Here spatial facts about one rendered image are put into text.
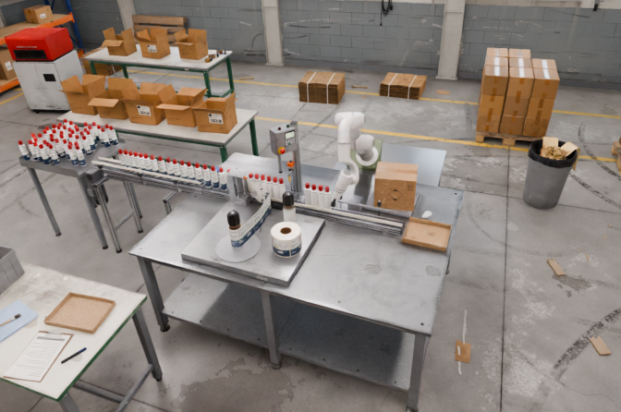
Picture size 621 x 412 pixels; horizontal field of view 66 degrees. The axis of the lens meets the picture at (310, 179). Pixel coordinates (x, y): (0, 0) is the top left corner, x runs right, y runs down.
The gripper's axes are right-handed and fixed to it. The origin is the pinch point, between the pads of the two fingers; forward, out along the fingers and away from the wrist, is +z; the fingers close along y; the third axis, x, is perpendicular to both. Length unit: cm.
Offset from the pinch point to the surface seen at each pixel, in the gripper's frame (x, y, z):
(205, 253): -60, 73, 28
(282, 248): -14, 59, 4
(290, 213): -22.0, 31.4, -1.4
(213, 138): -148, -93, 71
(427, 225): 67, -11, -13
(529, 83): 128, -319, -34
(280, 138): -54, -2, -32
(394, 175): 30.1, -25.8, -29.7
